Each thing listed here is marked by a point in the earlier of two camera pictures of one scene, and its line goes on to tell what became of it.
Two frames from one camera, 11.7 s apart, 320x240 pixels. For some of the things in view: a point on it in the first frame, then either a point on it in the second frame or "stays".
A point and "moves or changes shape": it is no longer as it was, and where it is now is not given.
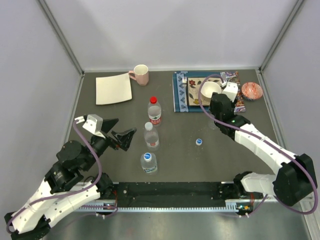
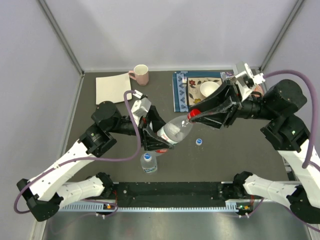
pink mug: (140, 74) stays
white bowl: (208, 88) stays
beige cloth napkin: (110, 89) stays
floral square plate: (195, 97) stays
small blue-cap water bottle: (149, 162) stays
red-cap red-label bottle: (154, 111) moves or changes shape
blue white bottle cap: (198, 141) stays
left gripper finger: (108, 124) → (157, 120)
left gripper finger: (124, 138) → (152, 142)
